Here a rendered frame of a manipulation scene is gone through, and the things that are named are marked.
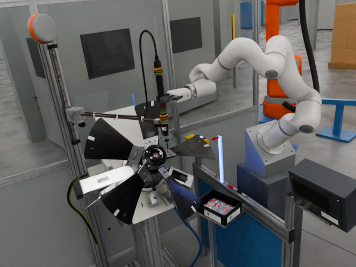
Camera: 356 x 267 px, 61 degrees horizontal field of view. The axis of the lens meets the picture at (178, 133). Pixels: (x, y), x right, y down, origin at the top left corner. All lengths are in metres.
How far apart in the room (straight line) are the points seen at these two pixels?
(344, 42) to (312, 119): 7.81
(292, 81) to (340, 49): 7.95
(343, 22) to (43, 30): 8.22
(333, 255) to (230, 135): 1.26
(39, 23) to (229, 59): 1.06
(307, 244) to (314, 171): 1.58
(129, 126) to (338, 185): 1.20
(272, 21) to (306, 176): 4.21
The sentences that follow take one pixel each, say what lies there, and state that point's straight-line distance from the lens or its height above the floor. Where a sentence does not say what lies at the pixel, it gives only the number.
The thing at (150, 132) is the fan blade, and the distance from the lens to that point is 1.69.
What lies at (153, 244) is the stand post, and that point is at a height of 0.56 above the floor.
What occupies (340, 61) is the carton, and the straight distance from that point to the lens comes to 9.45.
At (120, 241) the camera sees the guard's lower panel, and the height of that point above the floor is 0.16.
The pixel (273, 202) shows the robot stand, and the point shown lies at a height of 0.79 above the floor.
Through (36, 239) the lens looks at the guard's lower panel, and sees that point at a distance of 2.53.
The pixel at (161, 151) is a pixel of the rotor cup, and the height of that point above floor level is 1.23.
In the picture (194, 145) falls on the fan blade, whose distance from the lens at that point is 1.75.
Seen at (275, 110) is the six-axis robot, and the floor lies 0.17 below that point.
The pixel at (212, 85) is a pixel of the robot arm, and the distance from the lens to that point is 1.67.
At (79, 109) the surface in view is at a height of 1.41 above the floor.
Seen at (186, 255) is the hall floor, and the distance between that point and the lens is 2.75.
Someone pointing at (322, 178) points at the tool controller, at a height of 1.24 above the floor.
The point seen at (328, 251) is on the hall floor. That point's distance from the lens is 2.88.
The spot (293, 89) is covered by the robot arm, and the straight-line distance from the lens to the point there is 1.50.
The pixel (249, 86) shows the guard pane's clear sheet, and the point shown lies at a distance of 2.87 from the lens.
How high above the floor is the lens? 1.91
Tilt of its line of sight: 22 degrees down
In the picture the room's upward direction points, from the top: 6 degrees counter-clockwise
